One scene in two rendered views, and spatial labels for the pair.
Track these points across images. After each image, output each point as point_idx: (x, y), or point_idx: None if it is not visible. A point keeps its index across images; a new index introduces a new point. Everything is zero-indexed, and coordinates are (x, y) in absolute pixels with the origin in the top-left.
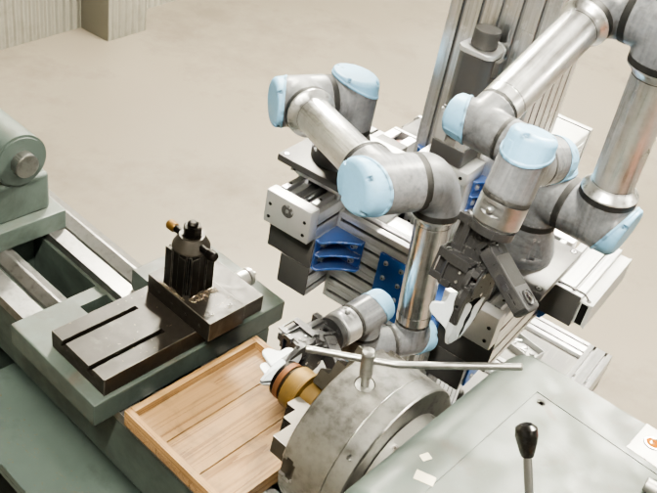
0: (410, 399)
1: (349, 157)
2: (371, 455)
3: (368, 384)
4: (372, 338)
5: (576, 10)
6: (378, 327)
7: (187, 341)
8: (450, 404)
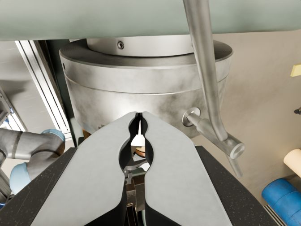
0: (177, 72)
1: None
2: (216, 51)
3: (194, 114)
4: (46, 152)
5: None
6: (38, 160)
7: (138, 180)
8: (63, 54)
